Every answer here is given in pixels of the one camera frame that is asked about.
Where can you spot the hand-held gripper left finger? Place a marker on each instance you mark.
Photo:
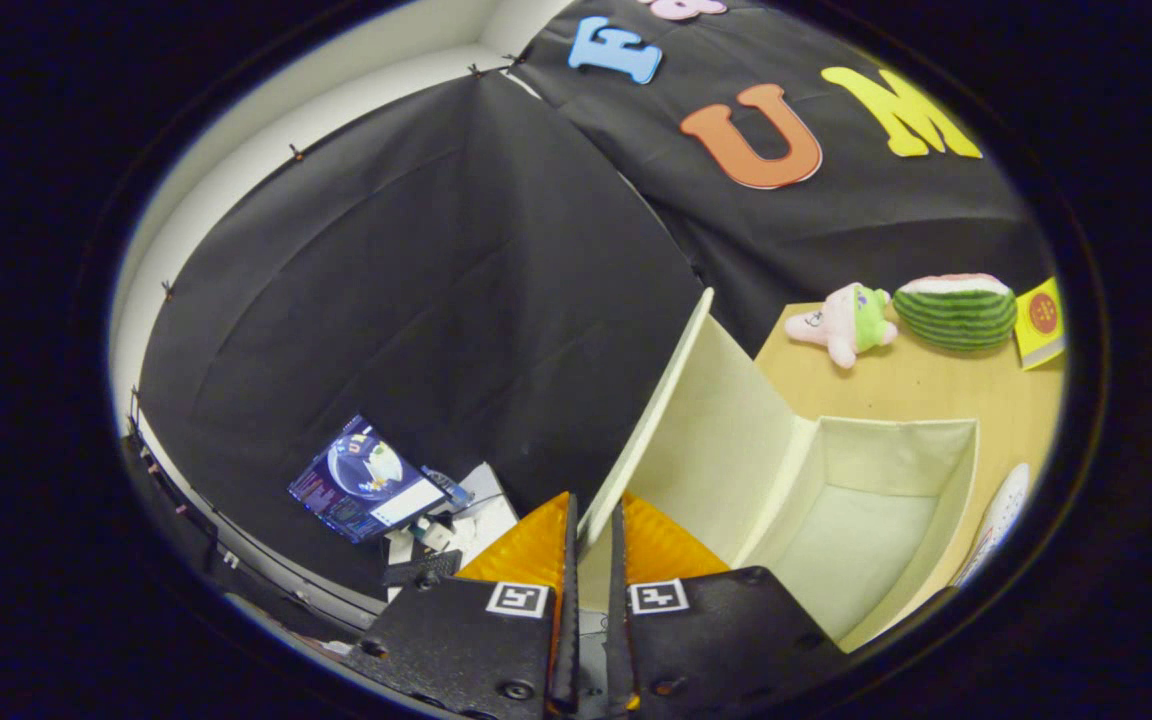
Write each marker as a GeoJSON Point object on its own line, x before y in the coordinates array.
{"type": "Point", "coordinates": [466, 650]}

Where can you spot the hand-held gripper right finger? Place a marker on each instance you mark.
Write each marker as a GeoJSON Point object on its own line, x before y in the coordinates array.
{"type": "Point", "coordinates": [716, 650]}

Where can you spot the pale green fabric storage box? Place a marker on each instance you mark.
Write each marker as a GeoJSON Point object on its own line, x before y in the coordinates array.
{"type": "Point", "coordinates": [836, 540]}

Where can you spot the white striped canvas shoe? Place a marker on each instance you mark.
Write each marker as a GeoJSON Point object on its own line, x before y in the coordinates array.
{"type": "Point", "coordinates": [998, 515]}

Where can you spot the blue printed box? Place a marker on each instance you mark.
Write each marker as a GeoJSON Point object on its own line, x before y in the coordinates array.
{"type": "Point", "coordinates": [361, 482]}

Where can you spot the white paper clutter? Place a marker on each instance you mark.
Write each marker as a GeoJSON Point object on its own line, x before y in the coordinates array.
{"type": "Point", "coordinates": [481, 515]}

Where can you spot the pink and green plush toy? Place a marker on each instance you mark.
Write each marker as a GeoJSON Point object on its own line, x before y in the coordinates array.
{"type": "Point", "coordinates": [846, 322]}

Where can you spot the black backdrop cloth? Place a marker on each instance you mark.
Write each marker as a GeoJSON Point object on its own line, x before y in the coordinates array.
{"type": "Point", "coordinates": [416, 300]}

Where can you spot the watermelon slice plush toy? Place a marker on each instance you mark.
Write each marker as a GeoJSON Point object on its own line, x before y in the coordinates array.
{"type": "Point", "coordinates": [956, 315]}

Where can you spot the yellow book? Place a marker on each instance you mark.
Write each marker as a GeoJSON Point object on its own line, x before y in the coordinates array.
{"type": "Point", "coordinates": [1039, 325]}

